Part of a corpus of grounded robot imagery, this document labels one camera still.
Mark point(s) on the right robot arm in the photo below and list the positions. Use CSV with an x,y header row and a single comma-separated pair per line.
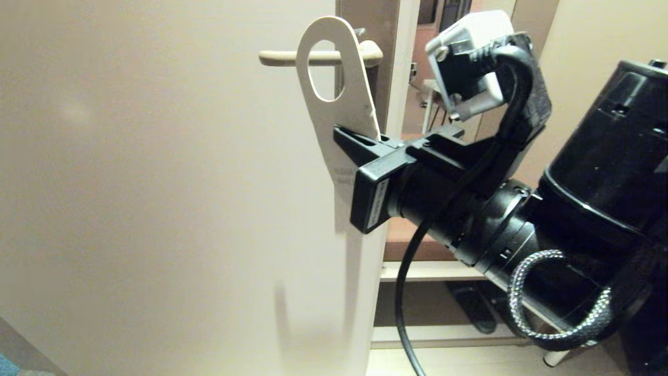
x,y
600,156

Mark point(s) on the white shelf rack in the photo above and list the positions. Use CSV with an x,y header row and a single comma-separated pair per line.
x,y
417,271

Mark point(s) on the black shoe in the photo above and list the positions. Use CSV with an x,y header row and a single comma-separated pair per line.
x,y
472,308

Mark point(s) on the white door hanger sign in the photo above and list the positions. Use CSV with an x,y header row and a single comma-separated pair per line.
x,y
355,89

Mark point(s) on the beige door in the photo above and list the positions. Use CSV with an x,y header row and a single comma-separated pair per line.
x,y
156,183

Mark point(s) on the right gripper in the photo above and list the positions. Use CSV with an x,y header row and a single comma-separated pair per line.
x,y
376,193

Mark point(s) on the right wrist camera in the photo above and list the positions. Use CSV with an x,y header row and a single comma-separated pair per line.
x,y
469,31

